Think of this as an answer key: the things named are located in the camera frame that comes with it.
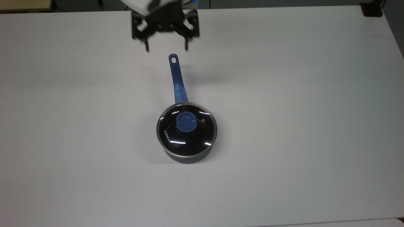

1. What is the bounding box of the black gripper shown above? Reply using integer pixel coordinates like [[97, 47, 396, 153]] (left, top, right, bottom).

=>
[[131, 0, 200, 52]]

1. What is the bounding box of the glass lid with blue knob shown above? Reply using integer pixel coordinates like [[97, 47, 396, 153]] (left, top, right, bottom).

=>
[[156, 102, 218, 157]]

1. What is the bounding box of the wooden furniture piece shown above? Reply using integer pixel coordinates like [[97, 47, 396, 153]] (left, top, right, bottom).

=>
[[0, 0, 53, 12]]

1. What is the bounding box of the black box-shaped device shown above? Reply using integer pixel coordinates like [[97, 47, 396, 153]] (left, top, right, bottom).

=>
[[360, 0, 384, 17]]

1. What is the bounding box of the dark saucepan with blue handle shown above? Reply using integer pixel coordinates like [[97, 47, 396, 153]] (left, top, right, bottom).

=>
[[156, 54, 217, 165]]

